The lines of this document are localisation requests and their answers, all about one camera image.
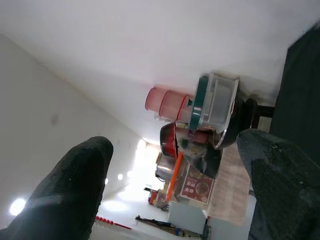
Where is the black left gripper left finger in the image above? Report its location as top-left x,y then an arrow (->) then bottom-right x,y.
0,136 -> 114,240

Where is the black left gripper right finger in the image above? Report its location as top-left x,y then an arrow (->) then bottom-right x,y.
236,128 -> 320,240

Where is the beige tablecloth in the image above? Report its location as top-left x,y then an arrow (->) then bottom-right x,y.
207,144 -> 251,226

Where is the black bowl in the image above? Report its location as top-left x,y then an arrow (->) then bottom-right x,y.
212,94 -> 258,151

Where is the red printed box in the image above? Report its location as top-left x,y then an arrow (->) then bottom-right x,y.
178,162 -> 216,204

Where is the steel pot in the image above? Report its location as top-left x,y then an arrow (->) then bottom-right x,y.
155,152 -> 176,181

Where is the white fridge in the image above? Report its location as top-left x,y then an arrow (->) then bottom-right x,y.
167,201 -> 209,236

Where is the black tablecloth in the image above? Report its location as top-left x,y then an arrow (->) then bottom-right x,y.
268,21 -> 320,157

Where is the clear container green lid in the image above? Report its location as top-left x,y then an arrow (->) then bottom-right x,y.
187,72 -> 240,136

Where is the orange stick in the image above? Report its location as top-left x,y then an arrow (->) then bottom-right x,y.
165,150 -> 184,202

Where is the red pot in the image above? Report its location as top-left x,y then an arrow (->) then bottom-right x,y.
159,122 -> 180,159

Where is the red lidded plastic jar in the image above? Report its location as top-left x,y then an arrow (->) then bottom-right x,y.
159,90 -> 191,121
145,86 -> 169,112

